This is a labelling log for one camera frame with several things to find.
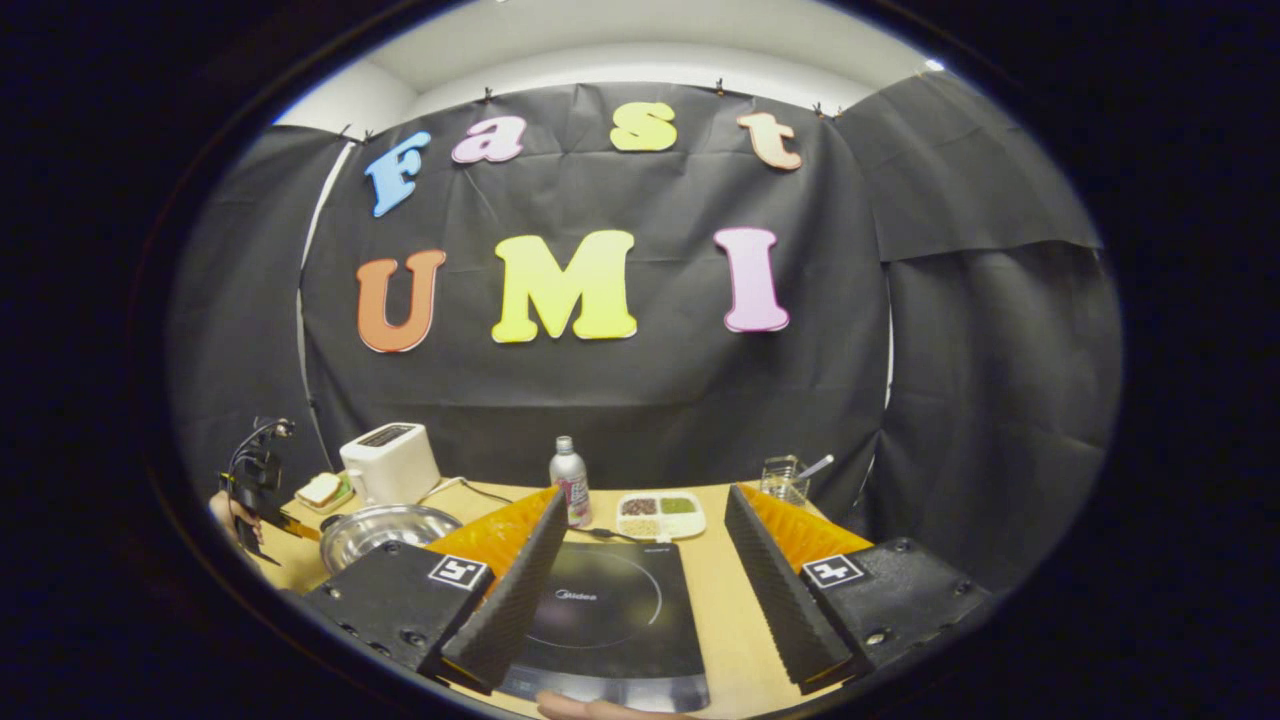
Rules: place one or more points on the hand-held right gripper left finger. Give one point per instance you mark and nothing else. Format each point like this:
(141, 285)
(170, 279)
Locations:
(510, 610)

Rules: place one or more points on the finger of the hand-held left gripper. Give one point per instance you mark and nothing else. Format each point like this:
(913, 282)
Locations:
(300, 528)

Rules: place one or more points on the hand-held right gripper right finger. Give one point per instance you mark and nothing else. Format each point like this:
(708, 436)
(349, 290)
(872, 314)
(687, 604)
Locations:
(780, 600)

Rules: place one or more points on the stainless steel pot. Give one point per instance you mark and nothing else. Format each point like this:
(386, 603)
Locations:
(385, 530)

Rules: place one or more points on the black induction cooktop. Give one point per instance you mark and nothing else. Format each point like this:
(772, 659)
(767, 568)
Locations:
(610, 620)

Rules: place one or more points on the small plate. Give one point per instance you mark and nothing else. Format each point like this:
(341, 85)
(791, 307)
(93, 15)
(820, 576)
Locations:
(322, 502)

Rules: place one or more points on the bread slice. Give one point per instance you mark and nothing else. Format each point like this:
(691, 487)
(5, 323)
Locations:
(320, 487)

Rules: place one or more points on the white toaster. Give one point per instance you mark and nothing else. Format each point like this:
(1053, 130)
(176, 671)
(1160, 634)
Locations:
(390, 465)

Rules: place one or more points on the silver bottle with label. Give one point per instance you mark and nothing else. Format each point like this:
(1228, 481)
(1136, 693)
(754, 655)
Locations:
(570, 480)

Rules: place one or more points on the white divided tray with beans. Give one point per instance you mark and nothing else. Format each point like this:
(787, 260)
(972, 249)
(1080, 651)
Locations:
(660, 515)

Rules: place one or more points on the black backdrop cloth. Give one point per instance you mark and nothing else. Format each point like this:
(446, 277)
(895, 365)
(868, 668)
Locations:
(650, 390)

